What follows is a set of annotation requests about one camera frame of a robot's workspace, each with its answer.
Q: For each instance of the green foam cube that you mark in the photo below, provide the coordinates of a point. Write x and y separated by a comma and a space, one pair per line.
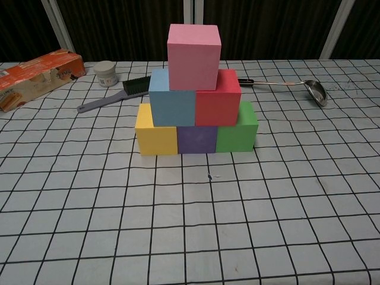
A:
237, 135

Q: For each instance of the small white jar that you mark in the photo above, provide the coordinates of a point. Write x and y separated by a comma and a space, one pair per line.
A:
105, 74

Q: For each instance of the purple foam cube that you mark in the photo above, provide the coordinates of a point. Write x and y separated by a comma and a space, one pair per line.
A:
197, 139

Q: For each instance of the yellow foam cube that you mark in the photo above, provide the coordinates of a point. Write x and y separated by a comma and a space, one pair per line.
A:
154, 139

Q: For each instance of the red foam cube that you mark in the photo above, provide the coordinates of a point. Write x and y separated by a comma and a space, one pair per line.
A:
218, 107

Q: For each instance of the orange cardboard box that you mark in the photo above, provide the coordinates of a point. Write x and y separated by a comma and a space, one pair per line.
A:
38, 69

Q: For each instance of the grey brush black bristles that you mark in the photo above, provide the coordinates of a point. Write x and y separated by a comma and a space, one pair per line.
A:
135, 86

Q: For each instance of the pink foam cube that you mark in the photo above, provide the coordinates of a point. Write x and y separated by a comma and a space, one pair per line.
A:
193, 59

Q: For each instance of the blue foam cube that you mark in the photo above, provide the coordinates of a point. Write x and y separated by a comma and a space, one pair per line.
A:
172, 107

